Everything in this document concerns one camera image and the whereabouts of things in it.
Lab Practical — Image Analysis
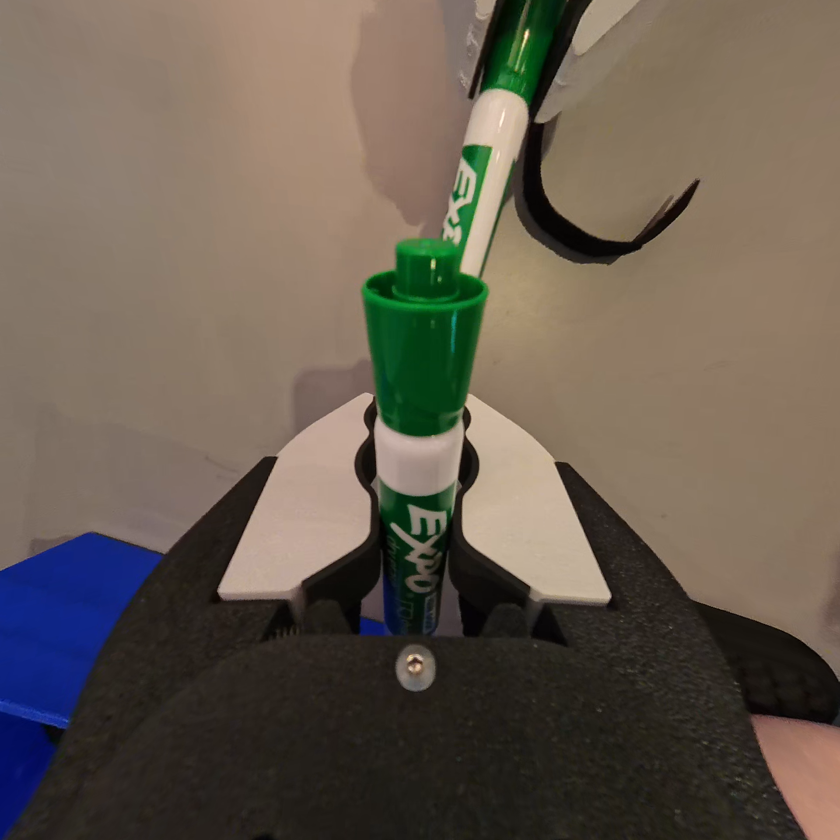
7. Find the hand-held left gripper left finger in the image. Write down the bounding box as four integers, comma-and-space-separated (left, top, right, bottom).
218, 392, 389, 636

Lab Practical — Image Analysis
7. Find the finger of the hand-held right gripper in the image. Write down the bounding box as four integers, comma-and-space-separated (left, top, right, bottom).
533, 0, 635, 124
467, 0, 506, 101

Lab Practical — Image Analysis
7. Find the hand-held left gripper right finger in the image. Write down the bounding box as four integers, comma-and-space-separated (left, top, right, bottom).
455, 392, 613, 636

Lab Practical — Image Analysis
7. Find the green dry-erase marker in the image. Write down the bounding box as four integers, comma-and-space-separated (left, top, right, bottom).
438, 0, 560, 280
361, 238, 490, 637

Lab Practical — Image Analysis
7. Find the black hook-and-loop strap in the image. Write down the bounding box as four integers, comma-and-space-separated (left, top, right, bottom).
514, 118, 701, 265

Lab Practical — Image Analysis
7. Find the person's left forearm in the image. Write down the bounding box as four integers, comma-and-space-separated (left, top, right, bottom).
748, 714, 840, 840

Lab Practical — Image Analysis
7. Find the blue plastic bin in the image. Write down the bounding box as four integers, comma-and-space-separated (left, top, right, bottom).
0, 532, 165, 731

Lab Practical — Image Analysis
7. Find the black chair armrest pad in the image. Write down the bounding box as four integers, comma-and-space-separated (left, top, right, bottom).
694, 600, 840, 724

